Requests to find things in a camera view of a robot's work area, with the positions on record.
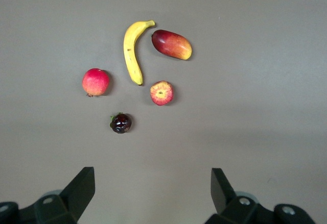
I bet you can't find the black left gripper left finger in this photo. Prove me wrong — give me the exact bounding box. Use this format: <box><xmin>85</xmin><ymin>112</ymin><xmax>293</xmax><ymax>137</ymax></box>
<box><xmin>0</xmin><ymin>167</ymin><xmax>96</xmax><ymax>224</ymax></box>

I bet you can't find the dark purple mangosteen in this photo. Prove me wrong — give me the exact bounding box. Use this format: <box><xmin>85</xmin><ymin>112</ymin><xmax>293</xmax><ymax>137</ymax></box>
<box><xmin>109</xmin><ymin>112</ymin><xmax>133</xmax><ymax>134</ymax></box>

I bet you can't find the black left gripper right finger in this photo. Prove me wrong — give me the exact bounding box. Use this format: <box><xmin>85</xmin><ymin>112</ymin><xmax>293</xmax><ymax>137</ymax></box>
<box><xmin>205</xmin><ymin>168</ymin><xmax>317</xmax><ymax>224</ymax></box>

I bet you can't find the brown table mat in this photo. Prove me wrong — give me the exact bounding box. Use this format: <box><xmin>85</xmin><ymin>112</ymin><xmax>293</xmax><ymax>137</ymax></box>
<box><xmin>0</xmin><ymin>0</ymin><xmax>327</xmax><ymax>224</ymax></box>

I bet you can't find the red yellow striped apple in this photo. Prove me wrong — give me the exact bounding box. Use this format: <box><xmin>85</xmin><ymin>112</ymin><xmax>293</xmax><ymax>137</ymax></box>
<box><xmin>150</xmin><ymin>80</ymin><xmax>174</xmax><ymax>107</ymax></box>

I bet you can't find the red pomegranate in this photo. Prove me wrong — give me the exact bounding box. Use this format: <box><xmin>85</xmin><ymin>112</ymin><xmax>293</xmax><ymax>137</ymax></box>
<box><xmin>81</xmin><ymin>67</ymin><xmax>110</xmax><ymax>97</ymax></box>

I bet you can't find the red yellow mango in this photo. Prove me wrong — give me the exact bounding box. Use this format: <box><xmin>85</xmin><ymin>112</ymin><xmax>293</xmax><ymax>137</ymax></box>
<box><xmin>151</xmin><ymin>29</ymin><xmax>193</xmax><ymax>61</ymax></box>

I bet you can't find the yellow banana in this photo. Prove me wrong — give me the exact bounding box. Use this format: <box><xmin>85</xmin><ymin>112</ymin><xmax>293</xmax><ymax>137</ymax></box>
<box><xmin>123</xmin><ymin>19</ymin><xmax>156</xmax><ymax>86</ymax></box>

